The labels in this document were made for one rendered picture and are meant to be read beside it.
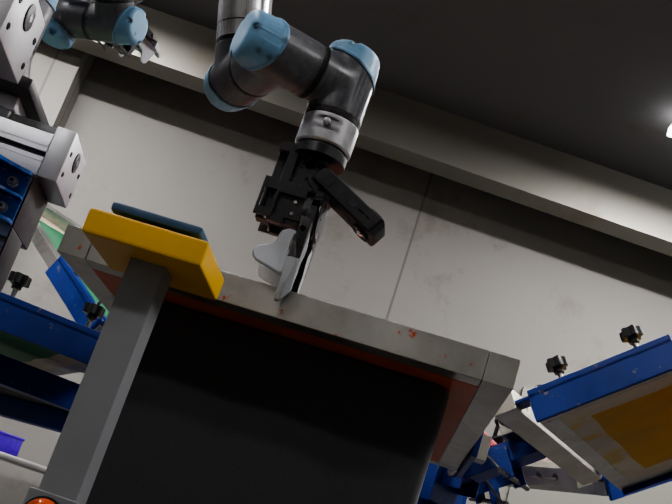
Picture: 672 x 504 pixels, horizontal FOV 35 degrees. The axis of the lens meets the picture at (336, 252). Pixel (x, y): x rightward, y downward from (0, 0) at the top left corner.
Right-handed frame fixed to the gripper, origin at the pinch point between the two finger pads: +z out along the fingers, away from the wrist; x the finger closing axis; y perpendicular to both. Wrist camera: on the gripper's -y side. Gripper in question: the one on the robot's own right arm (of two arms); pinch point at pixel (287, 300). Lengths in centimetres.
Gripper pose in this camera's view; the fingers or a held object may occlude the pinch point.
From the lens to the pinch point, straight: 131.2
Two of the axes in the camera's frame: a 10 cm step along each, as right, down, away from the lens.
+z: -3.1, 9.0, -3.0
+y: -9.5, -2.8, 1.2
